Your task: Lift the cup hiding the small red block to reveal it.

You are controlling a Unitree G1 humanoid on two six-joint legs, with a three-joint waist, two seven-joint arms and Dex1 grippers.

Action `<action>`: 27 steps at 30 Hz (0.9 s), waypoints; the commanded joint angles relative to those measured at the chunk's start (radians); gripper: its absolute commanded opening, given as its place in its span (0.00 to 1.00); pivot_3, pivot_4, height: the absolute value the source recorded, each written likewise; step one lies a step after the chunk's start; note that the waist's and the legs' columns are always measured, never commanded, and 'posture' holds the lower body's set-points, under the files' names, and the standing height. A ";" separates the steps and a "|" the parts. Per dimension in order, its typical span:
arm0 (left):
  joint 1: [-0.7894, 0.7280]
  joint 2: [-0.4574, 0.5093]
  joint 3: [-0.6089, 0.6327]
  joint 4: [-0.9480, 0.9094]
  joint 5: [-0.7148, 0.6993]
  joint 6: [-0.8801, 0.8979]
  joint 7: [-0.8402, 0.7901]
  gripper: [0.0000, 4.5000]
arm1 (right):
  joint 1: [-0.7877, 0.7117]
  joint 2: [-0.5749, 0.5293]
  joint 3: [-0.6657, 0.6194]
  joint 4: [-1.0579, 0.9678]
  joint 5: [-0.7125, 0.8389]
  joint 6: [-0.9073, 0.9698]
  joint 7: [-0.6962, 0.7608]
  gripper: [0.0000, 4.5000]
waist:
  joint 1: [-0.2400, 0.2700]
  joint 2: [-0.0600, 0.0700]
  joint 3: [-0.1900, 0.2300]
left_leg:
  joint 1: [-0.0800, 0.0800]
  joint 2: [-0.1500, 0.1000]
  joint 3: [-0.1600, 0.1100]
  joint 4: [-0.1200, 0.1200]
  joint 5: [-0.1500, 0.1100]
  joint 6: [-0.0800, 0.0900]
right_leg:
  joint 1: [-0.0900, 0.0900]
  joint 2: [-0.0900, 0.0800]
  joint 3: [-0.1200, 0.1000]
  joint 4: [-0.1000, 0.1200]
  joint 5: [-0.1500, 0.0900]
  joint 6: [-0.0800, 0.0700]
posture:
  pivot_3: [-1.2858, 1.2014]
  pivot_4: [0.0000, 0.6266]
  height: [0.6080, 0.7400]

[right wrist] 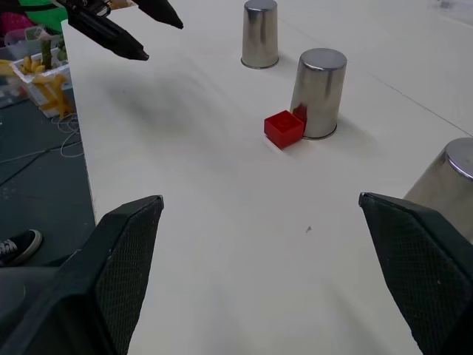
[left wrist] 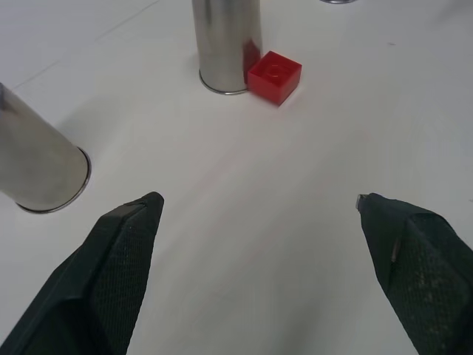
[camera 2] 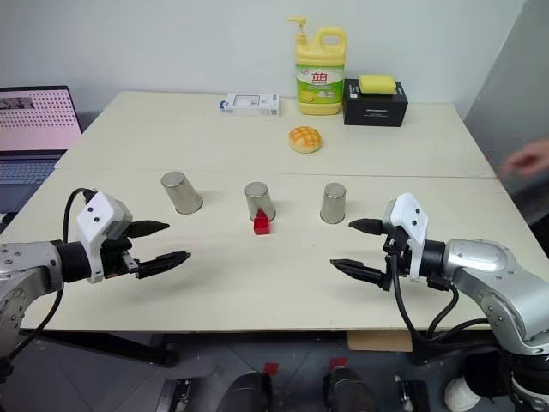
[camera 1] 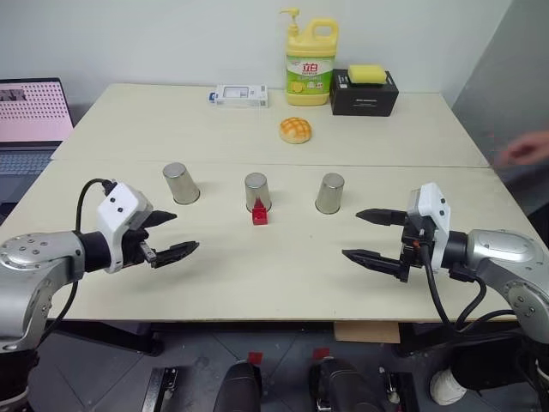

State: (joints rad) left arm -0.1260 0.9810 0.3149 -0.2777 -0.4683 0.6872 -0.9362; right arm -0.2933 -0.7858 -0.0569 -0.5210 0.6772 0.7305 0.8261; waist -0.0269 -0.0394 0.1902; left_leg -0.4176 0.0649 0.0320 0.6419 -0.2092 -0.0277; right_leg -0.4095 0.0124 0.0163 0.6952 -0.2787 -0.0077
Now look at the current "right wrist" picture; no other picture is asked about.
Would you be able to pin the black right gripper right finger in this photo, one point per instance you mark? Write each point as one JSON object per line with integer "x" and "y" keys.
{"x": 428, "y": 273}

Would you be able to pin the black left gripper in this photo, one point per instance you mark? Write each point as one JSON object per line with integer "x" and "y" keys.
{"x": 92, "y": 5}

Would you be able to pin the white foam box yellow pieces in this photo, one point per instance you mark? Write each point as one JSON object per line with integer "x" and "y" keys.
{"x": 40, "y": 81}

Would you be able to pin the green cloth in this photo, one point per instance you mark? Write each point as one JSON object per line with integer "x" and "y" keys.
{"x": 33, "y": 9}

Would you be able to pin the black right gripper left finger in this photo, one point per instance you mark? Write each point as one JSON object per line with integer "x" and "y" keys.
{"x": 85, "y": 296}

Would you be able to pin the clear plastic storage bin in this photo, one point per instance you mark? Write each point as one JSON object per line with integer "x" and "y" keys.
{"x": 15, "y": 42}

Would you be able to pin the upturned stainless steel cup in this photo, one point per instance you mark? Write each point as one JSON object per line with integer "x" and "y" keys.
{"x": 259, "y": 33}
{"x": 319, "y": 92}
{"x": 443, "y": 177}

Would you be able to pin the black and white sneaker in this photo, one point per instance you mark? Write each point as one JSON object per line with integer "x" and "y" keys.
{"x": 18, "y": 247}

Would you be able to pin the red plastic cube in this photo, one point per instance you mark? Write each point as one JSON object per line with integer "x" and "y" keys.
{"x": 282, "y": 127}

